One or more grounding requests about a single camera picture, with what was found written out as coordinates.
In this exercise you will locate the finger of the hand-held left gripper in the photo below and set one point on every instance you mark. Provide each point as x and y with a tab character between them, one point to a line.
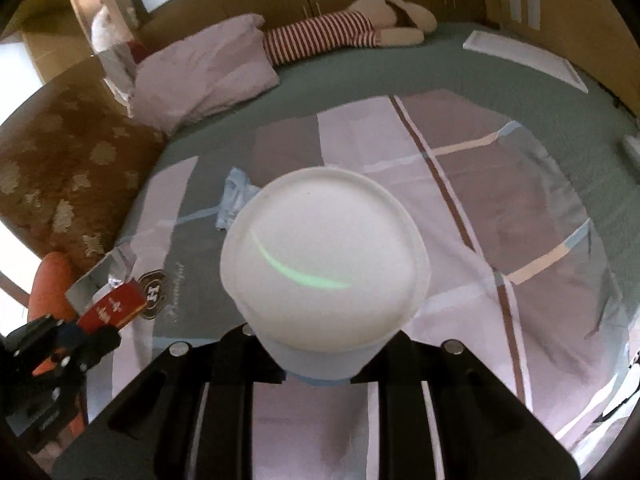
102	345
72	334

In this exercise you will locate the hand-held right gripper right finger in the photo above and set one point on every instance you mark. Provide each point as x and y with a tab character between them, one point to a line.
405	360

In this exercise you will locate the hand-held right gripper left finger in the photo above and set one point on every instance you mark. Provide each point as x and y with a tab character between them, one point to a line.
240	360

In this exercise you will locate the red small packet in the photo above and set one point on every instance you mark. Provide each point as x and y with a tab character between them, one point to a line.
115	305

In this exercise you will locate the white paper cup blue band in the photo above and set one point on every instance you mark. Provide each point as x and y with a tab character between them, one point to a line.
320	260

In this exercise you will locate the orange stool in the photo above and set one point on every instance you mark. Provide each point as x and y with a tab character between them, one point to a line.
50	285

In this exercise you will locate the clear blue-print plastic wrapper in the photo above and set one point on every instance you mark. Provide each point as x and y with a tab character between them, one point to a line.
235	195

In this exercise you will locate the brown floral rug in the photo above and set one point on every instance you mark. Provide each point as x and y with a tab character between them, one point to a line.
60	160

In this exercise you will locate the pink patchwork quilt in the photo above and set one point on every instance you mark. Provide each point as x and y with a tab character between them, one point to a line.
475	185

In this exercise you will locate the green bed sheet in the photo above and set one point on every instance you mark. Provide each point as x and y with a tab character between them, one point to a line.
350	75

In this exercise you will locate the pink pillow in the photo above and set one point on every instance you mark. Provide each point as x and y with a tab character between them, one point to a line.
200	70

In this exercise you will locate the white cloth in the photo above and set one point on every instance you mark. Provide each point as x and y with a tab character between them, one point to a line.
107	27

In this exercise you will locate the wooden bedside cabinet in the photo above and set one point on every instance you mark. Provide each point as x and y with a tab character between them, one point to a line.
80	20

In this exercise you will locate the white flat pad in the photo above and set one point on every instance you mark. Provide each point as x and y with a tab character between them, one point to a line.
525	57

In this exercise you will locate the striped plush toy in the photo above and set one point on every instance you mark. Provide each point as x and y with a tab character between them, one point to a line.
320	35

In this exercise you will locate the wooden headboard cabinet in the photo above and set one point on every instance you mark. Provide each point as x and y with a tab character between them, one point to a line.
250	0

